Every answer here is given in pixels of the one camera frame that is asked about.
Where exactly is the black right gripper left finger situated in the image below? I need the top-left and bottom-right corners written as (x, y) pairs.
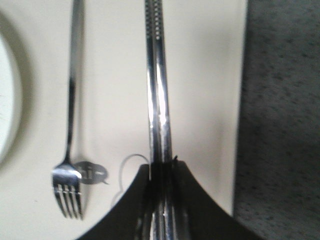
top-left (80, 164), bottom-right (153, 240)

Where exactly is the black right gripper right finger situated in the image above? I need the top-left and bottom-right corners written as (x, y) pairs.
top-left (162, 160), bottom-right (261, 240)

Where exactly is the silver metal chopstick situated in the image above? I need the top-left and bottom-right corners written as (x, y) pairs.
top-left (144, 0), bottom-right (162, 240)
top-left (150, 0), bottom-right (177, 240)

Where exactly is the silver metal fork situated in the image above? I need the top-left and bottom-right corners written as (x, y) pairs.
top-left (51, 0), bottom-right (84, 219)

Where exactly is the white round plate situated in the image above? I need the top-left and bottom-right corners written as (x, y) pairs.
top-left (0, 37), bottom-right (16, 162)

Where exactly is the cream rabbit serving tray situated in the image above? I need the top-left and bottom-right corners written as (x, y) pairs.
top-left (0, 0), bottom-right (248, 240)

